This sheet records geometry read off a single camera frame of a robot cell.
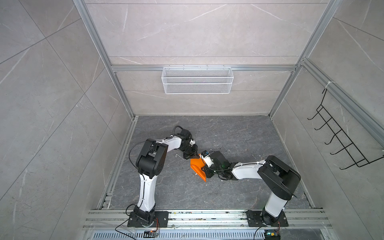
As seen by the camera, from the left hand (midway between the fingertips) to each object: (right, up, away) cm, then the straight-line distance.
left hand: (200, 154), depth 97 cm
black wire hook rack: (+63, +5, -38) cm, 74 cm away
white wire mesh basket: (-1, +50, +4) cm, 50 cm away
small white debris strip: (-15, 0, +1) cm, 15 cm away
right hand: (+1, -7, -5) cm, 9 cm away
